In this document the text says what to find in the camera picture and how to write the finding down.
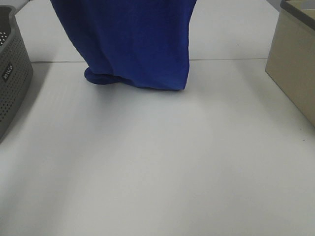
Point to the blue microfiber towel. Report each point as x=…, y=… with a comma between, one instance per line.
x=140, y=43

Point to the beige storage box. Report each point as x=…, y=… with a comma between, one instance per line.
x=291, y=60

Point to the grey perforated plastic basket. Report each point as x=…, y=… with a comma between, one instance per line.
x=15, y=67

